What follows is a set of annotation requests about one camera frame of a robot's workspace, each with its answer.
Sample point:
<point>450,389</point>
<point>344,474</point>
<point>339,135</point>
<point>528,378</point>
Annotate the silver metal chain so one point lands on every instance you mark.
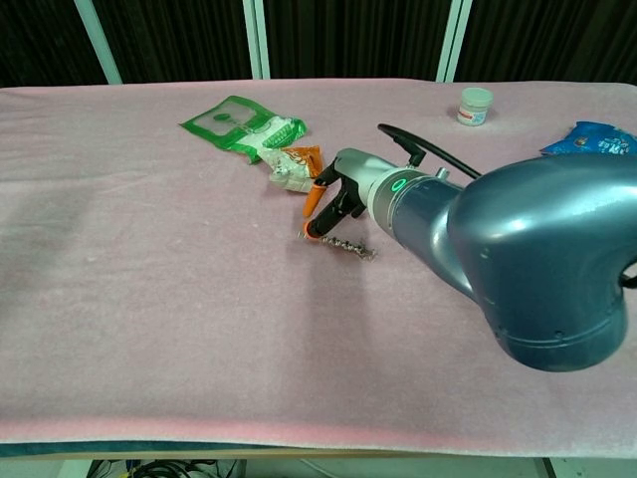
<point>343,244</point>

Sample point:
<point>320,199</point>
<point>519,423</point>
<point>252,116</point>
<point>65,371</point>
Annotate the pink table cloth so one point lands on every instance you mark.
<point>199,323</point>

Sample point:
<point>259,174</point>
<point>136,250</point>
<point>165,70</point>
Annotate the orange white crumpled packet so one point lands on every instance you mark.
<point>288,171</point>

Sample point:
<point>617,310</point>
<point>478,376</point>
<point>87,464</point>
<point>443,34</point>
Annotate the green white snack packet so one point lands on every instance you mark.
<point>224,119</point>

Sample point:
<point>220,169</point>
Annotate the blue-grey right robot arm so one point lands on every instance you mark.
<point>522,249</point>

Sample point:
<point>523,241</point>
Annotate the white screen frame post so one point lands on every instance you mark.
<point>256,40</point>
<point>453,40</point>
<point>99,45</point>

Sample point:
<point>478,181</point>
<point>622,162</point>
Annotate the teal pad under cloth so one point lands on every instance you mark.
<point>99,449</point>

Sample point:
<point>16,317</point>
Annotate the black grey right robot hand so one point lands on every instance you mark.
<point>358,169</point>

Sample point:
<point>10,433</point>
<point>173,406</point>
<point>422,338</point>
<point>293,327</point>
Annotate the blue snack bag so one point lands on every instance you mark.
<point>587,142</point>

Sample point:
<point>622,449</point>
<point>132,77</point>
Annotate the black fabric screen panel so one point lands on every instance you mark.
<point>353,37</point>
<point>174,40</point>
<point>40,40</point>
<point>552,40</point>

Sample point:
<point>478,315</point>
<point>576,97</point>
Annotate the small white jar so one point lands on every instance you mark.
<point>475,109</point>

